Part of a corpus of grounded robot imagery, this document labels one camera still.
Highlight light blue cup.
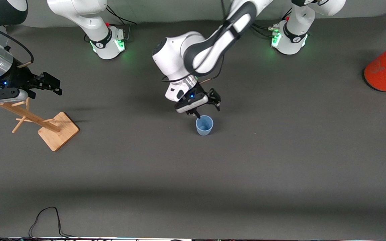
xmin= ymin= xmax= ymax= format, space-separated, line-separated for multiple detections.
xmin=196 ymin=115 xmax=214 ymax=136

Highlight wooden cup rack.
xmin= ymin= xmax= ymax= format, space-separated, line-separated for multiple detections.
xmin=0 ymin=97 xmax=79 ymax=152

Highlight orange cylindrical container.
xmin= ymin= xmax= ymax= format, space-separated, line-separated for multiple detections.
xmin=363 ymin=38 xmax=386 ymax=92

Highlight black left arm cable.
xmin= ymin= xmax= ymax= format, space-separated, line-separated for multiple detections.
xmin=162 ymin=55 xmax=226 ymax=84

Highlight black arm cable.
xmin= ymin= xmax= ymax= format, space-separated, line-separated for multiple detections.
xmin=162 ymin=55 xmax=226 ymax=84
xmin=0 ymin=20 xmax=34 ymax=69

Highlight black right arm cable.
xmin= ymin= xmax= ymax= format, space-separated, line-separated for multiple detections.
xmin=0 ymin=20 xmax=34 ymax=69

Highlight black left arm base cables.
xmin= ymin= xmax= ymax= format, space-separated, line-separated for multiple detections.
xmin=252 ymin=7 xmax=292 ymax=39

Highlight black arm base cables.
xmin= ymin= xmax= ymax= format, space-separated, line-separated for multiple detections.
xmin=252 ymin=7 xmax=292 ymax=39
xmin=105 ymin=4 xmax=138 ymax=42

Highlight black right arm base cables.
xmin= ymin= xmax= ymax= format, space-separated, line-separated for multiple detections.
xmin=105 ymin=4 xmax=138 ymax=42

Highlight black looped cable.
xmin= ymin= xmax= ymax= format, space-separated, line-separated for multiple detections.
xmin=28 ymin=207 xmax=83 ymax=240

